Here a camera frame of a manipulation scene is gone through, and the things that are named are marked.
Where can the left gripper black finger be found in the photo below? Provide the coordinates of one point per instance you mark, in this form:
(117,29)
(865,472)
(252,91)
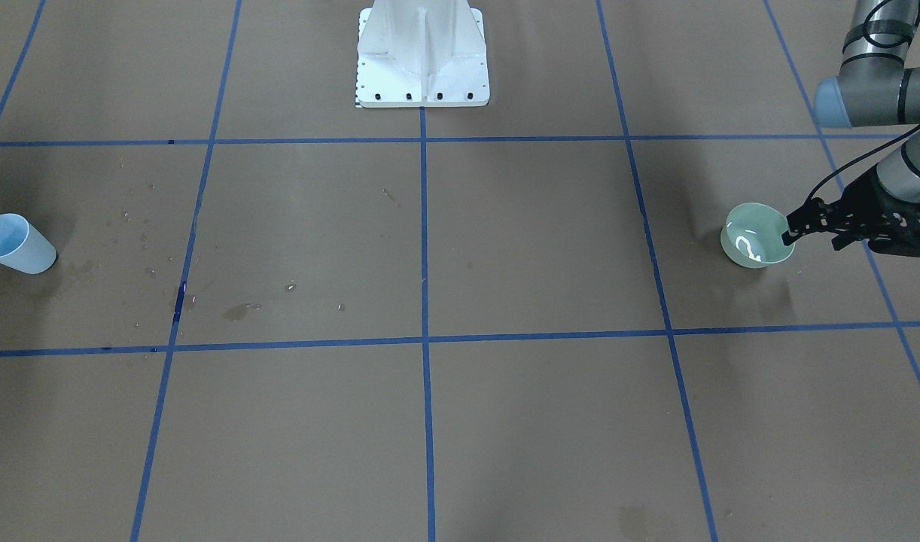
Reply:
(811,217)

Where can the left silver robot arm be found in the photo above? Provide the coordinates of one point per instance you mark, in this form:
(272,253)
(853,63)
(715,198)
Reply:
(874,87)

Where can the mint green bowl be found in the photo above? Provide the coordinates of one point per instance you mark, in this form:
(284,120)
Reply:
(752,236)

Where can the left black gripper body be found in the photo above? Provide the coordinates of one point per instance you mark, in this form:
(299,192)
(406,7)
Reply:
(868,202)

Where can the light blue plastic cup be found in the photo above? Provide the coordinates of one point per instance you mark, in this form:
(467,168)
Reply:
(23,247)

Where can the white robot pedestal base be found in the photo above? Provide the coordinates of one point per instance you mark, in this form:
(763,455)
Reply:
(421,54)

